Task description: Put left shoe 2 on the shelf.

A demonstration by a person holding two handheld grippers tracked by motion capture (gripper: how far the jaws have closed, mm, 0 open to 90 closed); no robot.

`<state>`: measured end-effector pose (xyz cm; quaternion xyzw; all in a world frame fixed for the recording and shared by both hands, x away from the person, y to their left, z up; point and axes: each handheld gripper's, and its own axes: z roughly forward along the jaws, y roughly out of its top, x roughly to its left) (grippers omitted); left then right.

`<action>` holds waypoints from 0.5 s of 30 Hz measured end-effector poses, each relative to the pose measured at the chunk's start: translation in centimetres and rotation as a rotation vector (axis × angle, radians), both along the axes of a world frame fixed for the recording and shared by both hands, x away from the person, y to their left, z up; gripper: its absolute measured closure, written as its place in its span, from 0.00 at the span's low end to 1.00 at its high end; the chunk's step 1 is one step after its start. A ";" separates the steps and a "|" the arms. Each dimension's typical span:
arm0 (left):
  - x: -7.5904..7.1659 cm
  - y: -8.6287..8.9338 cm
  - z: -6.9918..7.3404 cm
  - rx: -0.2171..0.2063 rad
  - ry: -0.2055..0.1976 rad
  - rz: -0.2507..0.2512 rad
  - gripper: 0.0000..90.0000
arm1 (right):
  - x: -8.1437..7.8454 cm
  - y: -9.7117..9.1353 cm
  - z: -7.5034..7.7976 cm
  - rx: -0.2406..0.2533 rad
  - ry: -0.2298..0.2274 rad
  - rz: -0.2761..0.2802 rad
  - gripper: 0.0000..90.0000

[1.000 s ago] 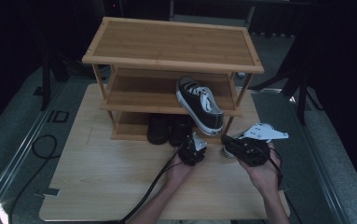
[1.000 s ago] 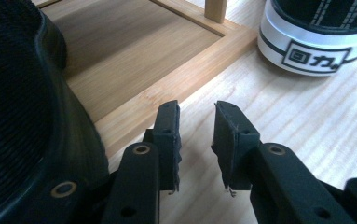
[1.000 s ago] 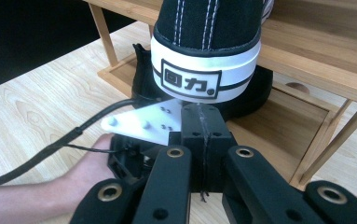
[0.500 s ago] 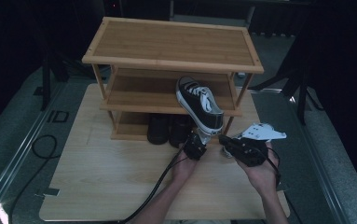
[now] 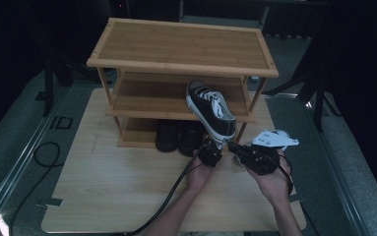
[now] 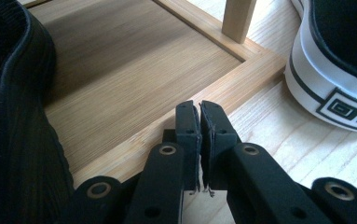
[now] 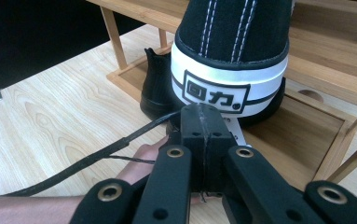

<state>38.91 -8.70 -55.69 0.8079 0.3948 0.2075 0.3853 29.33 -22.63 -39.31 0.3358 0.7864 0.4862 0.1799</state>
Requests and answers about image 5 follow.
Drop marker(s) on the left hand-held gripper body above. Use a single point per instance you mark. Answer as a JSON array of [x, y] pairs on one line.
[[209, 154]]

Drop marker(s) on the grey metal frame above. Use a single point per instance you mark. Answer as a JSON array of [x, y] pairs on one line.
[[264, 18]]

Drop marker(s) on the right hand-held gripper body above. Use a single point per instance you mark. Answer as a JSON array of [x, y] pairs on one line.
[[261, 157]]

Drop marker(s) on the black equipment stand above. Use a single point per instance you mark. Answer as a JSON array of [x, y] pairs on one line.
[[48, 88]]

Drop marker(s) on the grey tape piece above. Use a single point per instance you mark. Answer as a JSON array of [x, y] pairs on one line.
[[50, 202], [296, 197]]

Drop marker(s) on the black tripod stand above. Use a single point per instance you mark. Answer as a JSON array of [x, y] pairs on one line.
[[317, 105]]

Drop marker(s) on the three-tier wooden shoe rack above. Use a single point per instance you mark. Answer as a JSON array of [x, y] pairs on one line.
[[182, 46]]

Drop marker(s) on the metal floor rail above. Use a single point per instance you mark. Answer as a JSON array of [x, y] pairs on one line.
[[22, 164], [337, 170]]

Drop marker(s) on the person's right hand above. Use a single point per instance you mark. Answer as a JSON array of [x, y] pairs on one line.
[[276, 183]]

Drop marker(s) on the person's left hand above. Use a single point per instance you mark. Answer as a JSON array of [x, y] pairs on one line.
[[199, 175]]

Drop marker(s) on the plain black shoe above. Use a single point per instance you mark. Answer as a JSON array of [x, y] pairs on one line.
[[191, 139], [166, 136]]

